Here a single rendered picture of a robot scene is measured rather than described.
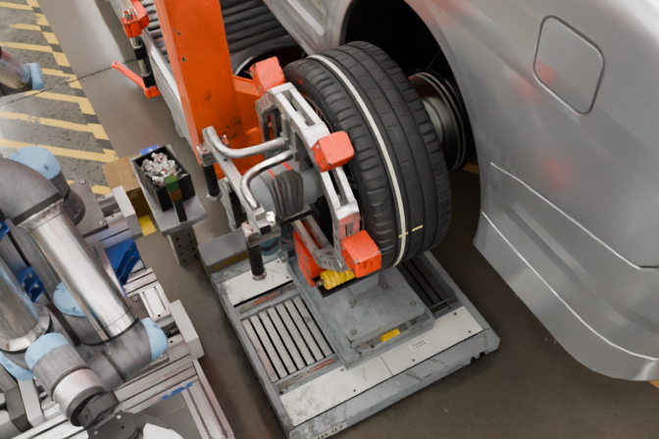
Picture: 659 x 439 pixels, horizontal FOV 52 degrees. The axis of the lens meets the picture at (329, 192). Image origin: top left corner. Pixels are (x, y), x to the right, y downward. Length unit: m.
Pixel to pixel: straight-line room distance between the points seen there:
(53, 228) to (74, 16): 3.43
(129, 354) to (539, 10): 1.00
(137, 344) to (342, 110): 0.76
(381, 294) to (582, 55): 1.38
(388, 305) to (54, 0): 3.26
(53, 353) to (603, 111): 1.05
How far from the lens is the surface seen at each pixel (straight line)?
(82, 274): 1.31
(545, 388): 2.60
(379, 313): 2.41
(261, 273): 1.85
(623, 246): 1.43
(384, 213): 1.71
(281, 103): 1.79
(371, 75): 1.78
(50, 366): 1.25
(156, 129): 3.57
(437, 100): 2.02
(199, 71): 2.16
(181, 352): 1.79
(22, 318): 1.50
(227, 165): 1.85
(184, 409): 2.33
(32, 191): 1.29
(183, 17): 2.06
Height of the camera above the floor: 2.25
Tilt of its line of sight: 47 degrees down
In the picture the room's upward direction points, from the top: 4 degrees counter-clockwise
